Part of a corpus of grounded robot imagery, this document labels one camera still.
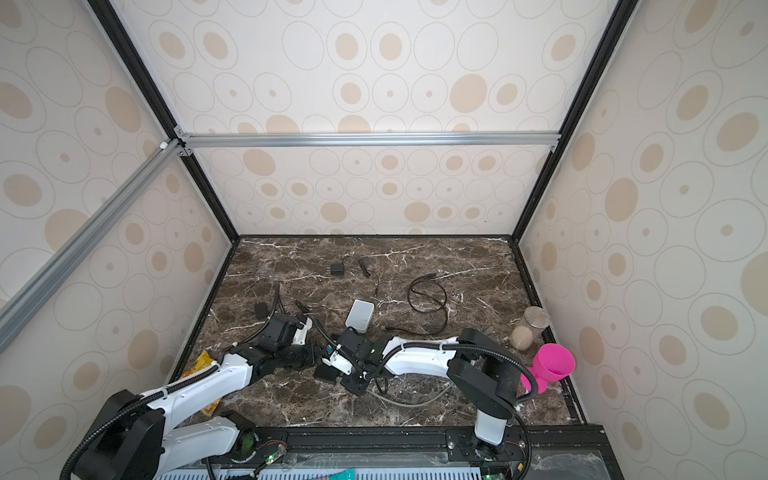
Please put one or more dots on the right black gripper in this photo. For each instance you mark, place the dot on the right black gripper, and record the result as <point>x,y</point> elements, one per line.
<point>354,389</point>

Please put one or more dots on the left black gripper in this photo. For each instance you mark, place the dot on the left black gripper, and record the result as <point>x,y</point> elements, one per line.
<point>310,359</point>

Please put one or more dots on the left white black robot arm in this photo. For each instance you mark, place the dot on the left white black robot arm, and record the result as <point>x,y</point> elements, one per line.
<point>142,436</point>

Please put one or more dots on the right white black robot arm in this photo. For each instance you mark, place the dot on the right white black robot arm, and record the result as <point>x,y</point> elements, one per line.
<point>491,378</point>

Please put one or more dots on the pink funnel cup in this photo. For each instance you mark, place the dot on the pink funnel cup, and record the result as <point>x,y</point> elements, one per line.
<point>551,363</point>

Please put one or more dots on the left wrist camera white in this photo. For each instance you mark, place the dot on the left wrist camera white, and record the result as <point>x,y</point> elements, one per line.
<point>302,332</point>

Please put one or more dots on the white network switch box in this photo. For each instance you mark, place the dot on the white network switch box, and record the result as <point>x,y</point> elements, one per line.
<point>359,316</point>

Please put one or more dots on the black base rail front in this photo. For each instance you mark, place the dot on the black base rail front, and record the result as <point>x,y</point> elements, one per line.
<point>547,452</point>

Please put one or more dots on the horizontal aluminium rail back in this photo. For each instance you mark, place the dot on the horizontal aluminium rail back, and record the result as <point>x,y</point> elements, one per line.
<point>194,142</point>

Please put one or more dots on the diagonal aluminium rail left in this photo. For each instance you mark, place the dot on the diagonal aluminium rail left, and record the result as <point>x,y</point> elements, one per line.
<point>39,289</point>

